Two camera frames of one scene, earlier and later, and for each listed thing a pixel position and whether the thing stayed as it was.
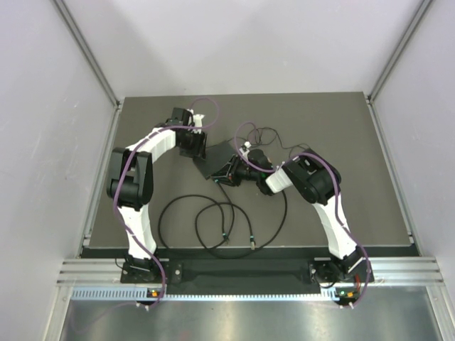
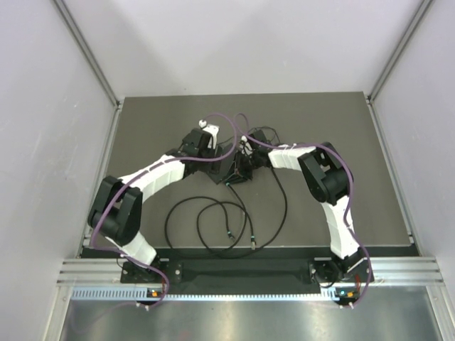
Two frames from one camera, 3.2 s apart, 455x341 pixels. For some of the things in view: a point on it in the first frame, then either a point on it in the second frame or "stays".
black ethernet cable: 185,197 → 175,249
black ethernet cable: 249,225 → 253,240
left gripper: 199,151 → 218,151
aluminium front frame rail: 387,271 stays
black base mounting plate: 229,275 stays
